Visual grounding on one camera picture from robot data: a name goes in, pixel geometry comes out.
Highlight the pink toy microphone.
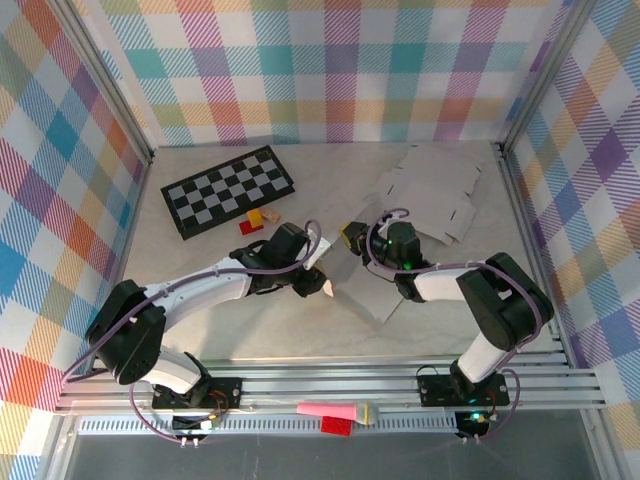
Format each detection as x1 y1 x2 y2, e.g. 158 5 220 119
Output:
296 399 381 427

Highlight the black connector box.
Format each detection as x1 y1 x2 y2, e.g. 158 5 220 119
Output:
171 413 214 448
453 409 490 445

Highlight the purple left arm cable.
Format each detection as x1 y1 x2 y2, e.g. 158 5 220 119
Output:
62 218 321 445

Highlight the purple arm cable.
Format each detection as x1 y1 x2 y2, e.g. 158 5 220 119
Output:
62 218 321 445
366 206 547 445

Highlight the black white chessboard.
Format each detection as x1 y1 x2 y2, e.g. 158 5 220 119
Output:
160 144 296 241

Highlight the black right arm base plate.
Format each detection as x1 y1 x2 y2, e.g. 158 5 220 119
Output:
417 374 511 408

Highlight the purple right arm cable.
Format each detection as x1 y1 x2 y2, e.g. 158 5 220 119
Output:
366 206 547 445

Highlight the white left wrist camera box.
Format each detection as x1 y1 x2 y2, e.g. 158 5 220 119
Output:
303 219 333 272

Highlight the aluminium side rail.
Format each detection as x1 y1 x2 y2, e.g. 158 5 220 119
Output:
498 148 574 364
62 157 154 386

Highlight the aluminium frame rail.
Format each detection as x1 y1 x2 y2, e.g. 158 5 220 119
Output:
53 357 607 417

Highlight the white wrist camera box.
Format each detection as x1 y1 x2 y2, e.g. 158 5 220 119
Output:
303 219 333 272
377 208 409 235

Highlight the white cardboard mailer box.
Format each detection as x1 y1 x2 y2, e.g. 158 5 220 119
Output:
357 142 484 246
312 232 405 326

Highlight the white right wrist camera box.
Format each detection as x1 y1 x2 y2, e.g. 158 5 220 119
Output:
377 208 409 235

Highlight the flat red toy brick plate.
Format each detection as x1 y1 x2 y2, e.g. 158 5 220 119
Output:
320 414 354 439

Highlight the aluminium corner post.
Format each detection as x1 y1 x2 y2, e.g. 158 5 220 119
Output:
49 0 155 166
497 0 599 156

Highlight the white slotted cable duct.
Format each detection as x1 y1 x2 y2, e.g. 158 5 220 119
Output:
77 417 464 437

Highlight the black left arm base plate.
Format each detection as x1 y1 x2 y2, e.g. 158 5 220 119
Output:
151 376 244 412

